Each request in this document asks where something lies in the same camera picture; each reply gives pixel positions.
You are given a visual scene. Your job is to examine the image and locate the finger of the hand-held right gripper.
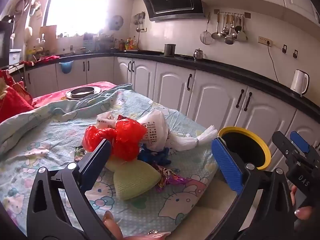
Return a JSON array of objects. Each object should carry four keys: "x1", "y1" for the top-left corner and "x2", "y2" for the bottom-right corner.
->
[
  {"x1": 290, "y1": 131, "x2": 317, "y2": 155},
  {"x1": 272, "y1": 131, "x2": 297, "y2": 160}
]

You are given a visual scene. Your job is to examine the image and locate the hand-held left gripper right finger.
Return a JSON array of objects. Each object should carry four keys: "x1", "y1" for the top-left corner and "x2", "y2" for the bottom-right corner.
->
[{"x1": 211, "y1": 137, "x2": 296, "y2": 240}]

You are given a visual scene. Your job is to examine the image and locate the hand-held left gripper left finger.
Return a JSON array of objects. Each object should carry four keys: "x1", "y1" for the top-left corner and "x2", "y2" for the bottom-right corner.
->
[{"x1": 26, "y1": 139, "x2": 112, "y2": 240}]

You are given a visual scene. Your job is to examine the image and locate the yellow-rimmed black trash bin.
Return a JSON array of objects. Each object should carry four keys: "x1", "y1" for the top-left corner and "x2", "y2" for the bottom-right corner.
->
[{"x1": 217, "y1": 126, "x2": 272, "y2": 170}]

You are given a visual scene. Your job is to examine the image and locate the light green mesh sponge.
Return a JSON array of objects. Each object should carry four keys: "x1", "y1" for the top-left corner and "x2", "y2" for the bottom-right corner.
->
[{"x1": 105, "y1": 159, "x2": 162, "y2": 200}]

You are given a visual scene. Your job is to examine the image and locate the person's right hand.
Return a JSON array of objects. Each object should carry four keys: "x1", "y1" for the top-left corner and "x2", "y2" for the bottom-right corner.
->
[{"x1": 289, "y1": 185, "x2": 313, "y2": 222}]

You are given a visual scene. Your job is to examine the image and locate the person's left hand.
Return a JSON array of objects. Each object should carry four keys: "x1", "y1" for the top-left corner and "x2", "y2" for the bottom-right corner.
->
[{"x1": 102, "y1": 210, "x2": 173, "y2": 240}]

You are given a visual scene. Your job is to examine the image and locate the red plastic bag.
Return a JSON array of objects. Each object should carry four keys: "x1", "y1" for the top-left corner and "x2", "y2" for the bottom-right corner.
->
[{"x1": 82, "y1": 119, "x2": 148, "y2": 162}]

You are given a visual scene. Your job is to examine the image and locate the white printed plastic bag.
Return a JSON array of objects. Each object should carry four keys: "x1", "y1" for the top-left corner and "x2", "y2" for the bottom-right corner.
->
[
  {"x1": 137, "y1": 109, "x2": 171, "y2": 152},
  {"x1": 96, "y1": 112, "x2": 120, "y2": 129}
]

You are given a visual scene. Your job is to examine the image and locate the twisted white plastic bag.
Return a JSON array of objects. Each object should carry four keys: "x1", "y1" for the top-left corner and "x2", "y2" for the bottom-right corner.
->
[{"x1": 167, "y1": 124, "x2": 218, "y2": 153}]

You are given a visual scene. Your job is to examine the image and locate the cartoon cat printed blanket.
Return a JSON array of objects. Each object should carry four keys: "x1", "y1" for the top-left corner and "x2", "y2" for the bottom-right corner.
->
[{"x1": 0, "y1": 83, "x2": 220, "y2": 235}]

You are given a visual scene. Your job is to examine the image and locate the blue plastic bag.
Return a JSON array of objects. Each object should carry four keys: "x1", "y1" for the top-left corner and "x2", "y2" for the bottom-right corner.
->
[{"x1": 137, "y1": 145, "x2": 172, "y2": 165}]

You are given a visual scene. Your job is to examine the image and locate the purple foil wrapper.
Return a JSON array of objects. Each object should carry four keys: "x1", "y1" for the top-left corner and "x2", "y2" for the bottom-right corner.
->
[{"x1": 152, "y1": 164, "x2": 187, "y2": 193}]

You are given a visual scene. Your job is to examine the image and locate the white electric kettle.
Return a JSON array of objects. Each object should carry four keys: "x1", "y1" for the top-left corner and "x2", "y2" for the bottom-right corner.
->
[{"x1": 290, "y1": 69, "x2": 310, "y2": 97}]

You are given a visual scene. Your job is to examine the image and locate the pink bed sheet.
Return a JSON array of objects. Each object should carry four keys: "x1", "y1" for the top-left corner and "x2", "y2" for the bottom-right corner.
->
[{"x1": 32, "y1": 81, "x2": 118, "y2": 108}]

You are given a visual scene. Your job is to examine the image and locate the black kitchen countertop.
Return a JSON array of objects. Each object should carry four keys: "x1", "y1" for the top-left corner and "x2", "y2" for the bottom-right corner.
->
[{"x1": 25, "y1": 51, "x2": 320, "y2": 120}]

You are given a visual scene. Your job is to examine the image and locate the red cushion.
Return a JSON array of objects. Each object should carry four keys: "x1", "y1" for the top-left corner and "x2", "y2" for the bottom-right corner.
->
[{"x1": 0, "y1": 70, "x2": 34, "y2": 123}]

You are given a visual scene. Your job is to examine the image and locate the white lower kitchen cabinets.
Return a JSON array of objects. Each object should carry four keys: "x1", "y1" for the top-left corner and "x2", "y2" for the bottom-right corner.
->
[{"x1": 25, "y1": 56, "x2": 320, "y2": 170}]

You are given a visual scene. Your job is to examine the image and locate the red cloth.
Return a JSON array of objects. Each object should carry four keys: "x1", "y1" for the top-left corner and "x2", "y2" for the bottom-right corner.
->
[{"x1": 37, "y1": 55, "x2": 60, "y2": 62}]

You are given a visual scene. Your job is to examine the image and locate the pale green spatula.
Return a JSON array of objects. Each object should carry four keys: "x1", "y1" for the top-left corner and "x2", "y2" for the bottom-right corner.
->
[{"x1": 236, "y1": 16, "x2": 248, "y2": 42}]

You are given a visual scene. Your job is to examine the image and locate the row of condiment bottles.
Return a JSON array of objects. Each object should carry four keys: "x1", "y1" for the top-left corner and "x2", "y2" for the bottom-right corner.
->
[{"x1": 84, "y1": 31, "x2": 138, "y2": 52}]

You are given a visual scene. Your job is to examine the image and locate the large metal ladle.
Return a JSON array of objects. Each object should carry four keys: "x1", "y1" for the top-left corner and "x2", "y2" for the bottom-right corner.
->
[{"x1": 224, "y1": 15, "x2": 235, "y2": 45}]

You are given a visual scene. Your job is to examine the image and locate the cardboard sheet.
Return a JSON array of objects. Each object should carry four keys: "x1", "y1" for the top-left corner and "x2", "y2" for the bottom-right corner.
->
[{"x1": 39, "y1": 25, "x2": 57, "y2": 55}]

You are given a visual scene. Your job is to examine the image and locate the dark metal canister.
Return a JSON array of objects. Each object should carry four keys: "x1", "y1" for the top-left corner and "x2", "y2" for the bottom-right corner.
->
[{"x1": 164, "y1": 43, "x2": 176, "y2": 56}]

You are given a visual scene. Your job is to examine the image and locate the white storage box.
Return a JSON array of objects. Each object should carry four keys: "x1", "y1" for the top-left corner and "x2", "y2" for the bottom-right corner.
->
[{"x1": 9, "y1": 49, "x2": 22, "y2": 65}]

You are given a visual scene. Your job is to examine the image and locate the black monitor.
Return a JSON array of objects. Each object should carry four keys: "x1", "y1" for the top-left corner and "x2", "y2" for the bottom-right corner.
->
[{"x1": 0, "y1": 15, "x2": 14, "y2": 67}]

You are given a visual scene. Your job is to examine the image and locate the kitchen window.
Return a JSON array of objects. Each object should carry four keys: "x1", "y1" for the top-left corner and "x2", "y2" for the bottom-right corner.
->
[{"x1": 44, "y1": 0, "x2": 113, "y2": 38}]

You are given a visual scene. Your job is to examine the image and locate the black range hood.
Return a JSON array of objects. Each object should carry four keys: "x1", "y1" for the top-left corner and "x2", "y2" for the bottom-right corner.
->
[{"x1": 139, "y1": 0, "x2": 204, "y2": 22}]

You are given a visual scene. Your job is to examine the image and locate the black power cable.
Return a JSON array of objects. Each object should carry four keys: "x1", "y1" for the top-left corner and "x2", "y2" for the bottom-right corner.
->
[{"x1": 266, "y1": 42, "x2": 280, "y2": 83}]

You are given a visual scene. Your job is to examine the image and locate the wall power socket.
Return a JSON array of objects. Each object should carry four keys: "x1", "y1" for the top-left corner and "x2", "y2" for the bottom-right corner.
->
[{"x1": 258, "y1": 36, "x2": 273, "y2": 47}]

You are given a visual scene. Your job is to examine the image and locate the wire strainer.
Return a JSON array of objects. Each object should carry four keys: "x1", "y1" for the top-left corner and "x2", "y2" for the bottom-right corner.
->
[{"x1": 199, "y1": 12, "x2": 212, "y2": 45}]

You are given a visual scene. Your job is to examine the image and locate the wall utensil rail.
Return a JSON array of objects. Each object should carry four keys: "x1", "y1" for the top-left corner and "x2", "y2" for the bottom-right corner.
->
[{"x1": 214, "y1": 9, "x2": 251, "y2": 19}]

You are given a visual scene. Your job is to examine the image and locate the round decorative wall plate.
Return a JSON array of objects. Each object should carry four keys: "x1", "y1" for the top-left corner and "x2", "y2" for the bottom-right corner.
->
[{"x1": 110, "y1": 15, "x2": 124, "y2": 30}]

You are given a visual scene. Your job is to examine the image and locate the wall-mounted utensil holder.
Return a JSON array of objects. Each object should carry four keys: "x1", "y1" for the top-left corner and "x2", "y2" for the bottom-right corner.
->
[{"x1": 134, "y1": 12, "x2": 147, "y2": 33}]

